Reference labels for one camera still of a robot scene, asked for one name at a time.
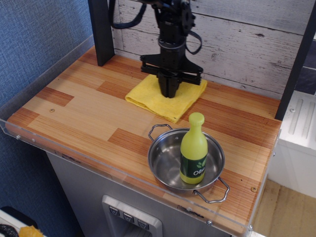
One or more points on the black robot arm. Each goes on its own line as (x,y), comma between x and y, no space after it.
(175,21)

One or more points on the green olive oil bottle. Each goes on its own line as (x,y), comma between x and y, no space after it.
(194,149)

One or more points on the clear acrylic table guard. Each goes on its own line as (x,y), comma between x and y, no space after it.
(82,117)

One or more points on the black right frame post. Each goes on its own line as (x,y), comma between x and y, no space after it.
(298,64)

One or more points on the grey toy fridge cabinet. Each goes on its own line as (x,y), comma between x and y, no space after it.
(105,208)

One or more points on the steel pot with handles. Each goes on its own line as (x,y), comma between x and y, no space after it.
(164,162)

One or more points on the yellow towel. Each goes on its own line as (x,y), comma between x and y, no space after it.
(147,95)

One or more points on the yellow object bottom left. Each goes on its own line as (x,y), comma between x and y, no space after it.
(30,231)

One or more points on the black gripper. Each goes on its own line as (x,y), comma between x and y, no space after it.
(171,63)

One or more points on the white toy sink unit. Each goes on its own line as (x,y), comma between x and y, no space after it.
(293,163)

